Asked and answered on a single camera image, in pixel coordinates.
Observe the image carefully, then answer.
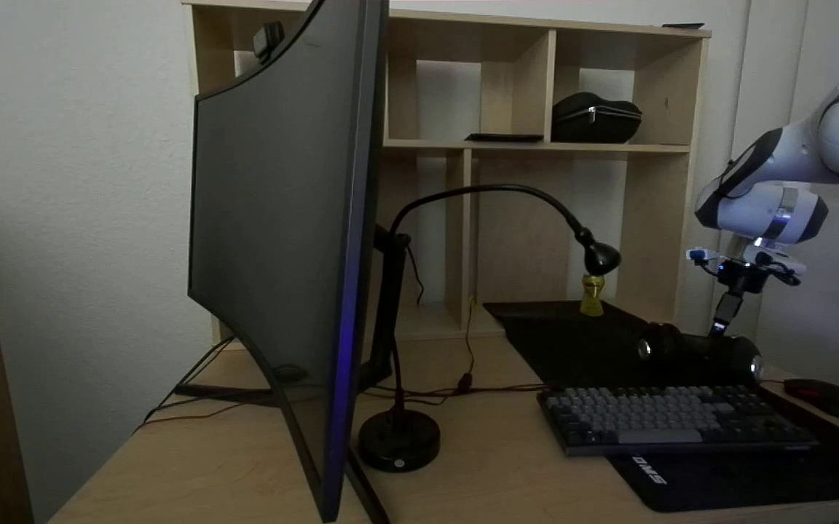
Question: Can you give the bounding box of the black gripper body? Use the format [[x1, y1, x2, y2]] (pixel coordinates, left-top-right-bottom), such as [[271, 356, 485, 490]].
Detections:
[[717, 255, 772, 301]]

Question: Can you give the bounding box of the black gooseneck desk lamp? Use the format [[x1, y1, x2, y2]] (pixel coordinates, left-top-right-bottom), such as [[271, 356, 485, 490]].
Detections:
[[353, 181, 627, 478]]

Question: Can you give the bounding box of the curved black computer monitor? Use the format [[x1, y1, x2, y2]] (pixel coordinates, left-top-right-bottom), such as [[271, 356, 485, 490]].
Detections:
[[185, 0, 394, 524]]

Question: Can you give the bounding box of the light wooden shelf unit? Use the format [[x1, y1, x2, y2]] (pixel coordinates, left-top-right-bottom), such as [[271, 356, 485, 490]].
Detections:
[[181, 0, 713, 340]]

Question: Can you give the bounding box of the grey mechanical keyboard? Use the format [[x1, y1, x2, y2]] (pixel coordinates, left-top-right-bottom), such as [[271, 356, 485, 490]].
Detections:
[[536, 381, 822, 461]]

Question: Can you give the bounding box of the black and red mouse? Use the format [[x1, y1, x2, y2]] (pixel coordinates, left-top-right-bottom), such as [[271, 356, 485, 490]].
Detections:
[[781, 376, 839, 427]]

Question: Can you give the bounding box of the black bag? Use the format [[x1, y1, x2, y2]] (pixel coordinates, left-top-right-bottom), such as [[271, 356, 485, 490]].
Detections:
[[548, 87, 646, 148]]

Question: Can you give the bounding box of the flat black device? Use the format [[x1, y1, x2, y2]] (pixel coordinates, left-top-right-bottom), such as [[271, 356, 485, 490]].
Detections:
[[462, 129, 548, 145]]

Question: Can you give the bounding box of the dark lamp cord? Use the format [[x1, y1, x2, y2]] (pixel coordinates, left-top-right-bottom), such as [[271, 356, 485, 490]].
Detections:
[[359, 330, 545, 404]]

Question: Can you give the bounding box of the thin black monitor cable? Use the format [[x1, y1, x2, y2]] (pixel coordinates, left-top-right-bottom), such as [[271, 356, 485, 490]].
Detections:
[[136, 333, 238, 432]]

